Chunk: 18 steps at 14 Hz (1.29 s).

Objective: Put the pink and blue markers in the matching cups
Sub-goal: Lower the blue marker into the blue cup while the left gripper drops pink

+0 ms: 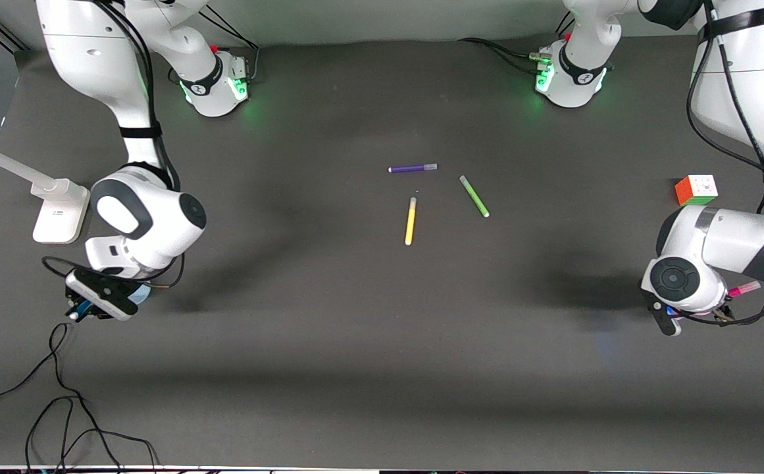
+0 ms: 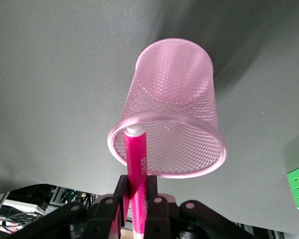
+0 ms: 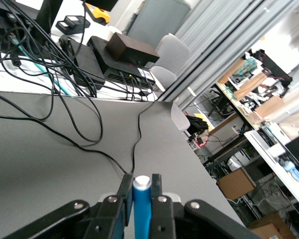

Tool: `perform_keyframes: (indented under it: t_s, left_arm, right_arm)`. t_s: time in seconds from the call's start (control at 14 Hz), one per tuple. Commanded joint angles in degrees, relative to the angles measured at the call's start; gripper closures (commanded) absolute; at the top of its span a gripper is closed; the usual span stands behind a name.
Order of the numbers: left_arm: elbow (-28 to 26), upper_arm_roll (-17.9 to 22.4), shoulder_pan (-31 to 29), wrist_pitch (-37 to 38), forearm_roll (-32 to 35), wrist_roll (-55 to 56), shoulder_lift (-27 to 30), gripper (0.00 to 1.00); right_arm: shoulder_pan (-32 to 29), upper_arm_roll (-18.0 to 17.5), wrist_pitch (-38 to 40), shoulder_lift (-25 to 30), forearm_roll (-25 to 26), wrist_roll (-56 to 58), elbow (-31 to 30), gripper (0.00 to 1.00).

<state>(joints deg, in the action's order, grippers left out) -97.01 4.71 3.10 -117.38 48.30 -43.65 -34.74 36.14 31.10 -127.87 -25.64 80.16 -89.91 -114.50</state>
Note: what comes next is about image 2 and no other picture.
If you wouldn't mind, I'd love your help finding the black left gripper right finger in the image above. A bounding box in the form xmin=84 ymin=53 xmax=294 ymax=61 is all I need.
xmin=146 ymin=175 xmax=260 ymax=239

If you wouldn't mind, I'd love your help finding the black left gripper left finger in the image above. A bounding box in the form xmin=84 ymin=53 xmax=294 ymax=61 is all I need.
xmin=13 ymin=175 xmax=131 ymax=239

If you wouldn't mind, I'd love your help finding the pink marker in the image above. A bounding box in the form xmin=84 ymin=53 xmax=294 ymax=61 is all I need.
xmin=124 ymin=125 xmax=149 ymax=239

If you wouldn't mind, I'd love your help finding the pink mesh cup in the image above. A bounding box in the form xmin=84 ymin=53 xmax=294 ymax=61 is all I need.
xmin=107 ymin=37 xmax=227 ymax=180

